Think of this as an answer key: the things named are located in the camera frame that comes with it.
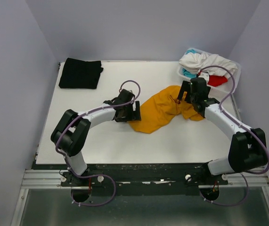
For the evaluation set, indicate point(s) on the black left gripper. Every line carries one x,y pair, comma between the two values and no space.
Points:
136,116

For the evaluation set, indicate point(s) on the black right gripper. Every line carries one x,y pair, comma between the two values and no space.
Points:
186,86

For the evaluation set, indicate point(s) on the yellow t shirt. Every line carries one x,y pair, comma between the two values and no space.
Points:
161,108

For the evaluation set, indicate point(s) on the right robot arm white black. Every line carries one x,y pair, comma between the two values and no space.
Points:
247,145

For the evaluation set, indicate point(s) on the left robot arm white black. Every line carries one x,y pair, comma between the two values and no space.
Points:
70,134

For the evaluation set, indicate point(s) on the light blue t shirt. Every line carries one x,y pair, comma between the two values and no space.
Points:
188,74

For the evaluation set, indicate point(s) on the red t shirt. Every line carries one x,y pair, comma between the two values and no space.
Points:
216,81

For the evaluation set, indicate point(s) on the white crumpled t shirt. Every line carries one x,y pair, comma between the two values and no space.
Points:
193,62

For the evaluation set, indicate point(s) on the white plastic laundry basket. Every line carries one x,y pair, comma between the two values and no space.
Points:
220,73

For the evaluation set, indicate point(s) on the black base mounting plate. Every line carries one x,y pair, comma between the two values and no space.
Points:
138,179

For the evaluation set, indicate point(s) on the folded black t shirt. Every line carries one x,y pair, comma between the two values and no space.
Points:
78,74

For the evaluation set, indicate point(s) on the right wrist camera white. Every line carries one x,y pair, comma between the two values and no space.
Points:
205,76

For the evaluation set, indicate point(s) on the aluminium frame rail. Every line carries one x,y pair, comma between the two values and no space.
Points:
51,179

